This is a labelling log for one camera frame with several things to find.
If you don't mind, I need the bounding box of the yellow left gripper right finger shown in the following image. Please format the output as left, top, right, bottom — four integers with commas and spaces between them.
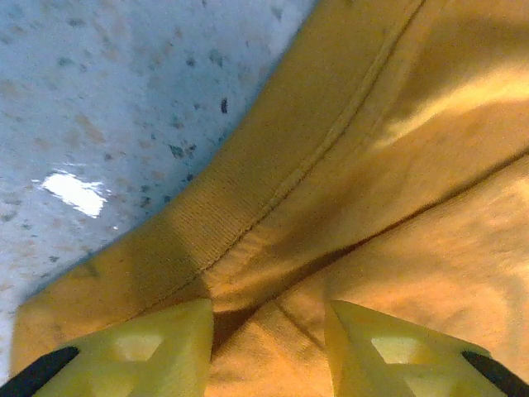
324, 300, 529, 397

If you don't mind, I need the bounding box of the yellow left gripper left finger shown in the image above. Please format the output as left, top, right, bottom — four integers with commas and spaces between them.
0, 298, 215, 397

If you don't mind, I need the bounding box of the yellow t-shirt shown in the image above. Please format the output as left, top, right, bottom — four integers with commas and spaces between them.
8, 0, 529, 397

